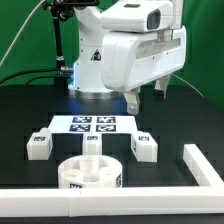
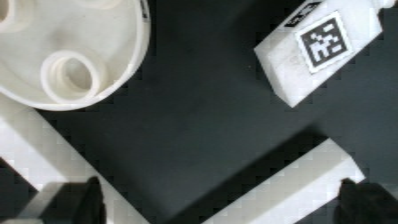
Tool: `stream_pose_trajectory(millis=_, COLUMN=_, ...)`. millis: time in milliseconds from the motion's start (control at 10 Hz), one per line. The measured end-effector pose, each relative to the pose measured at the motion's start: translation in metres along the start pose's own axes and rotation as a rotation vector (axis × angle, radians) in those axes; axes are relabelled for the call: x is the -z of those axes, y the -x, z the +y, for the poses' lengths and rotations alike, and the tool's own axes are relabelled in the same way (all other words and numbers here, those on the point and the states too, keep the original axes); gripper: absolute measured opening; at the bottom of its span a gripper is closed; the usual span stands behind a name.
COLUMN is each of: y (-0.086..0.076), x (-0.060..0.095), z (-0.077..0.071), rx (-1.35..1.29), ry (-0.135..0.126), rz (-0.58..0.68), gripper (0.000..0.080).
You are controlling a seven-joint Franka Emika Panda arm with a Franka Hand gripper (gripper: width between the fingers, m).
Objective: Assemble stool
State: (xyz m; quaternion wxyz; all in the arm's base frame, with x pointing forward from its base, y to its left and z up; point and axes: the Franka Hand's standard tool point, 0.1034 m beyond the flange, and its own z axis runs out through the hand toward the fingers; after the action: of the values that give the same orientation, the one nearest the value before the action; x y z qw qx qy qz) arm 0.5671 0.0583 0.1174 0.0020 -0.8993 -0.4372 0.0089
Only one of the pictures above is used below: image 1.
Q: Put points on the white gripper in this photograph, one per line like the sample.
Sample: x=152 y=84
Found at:
x=130 y=60

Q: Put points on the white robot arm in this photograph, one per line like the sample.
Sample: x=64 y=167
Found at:
x=87 y=81

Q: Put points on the white marker sheet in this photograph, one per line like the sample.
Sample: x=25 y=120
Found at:
x=77 y=124

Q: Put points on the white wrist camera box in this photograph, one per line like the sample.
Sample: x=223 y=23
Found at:
x=138 y=16

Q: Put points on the white L-shaped barrier wall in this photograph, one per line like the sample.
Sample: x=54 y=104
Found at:
x=207 y=196

